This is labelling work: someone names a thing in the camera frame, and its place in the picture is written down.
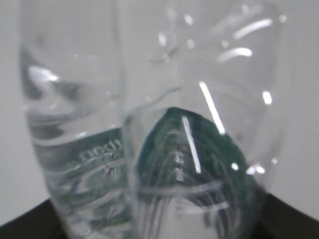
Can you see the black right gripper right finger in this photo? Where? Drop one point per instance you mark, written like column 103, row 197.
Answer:
column 281, row 221

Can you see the clear bottle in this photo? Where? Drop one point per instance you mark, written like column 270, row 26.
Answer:
column 152, row 119

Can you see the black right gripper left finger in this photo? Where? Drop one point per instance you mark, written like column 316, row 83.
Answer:
column 40, row 222

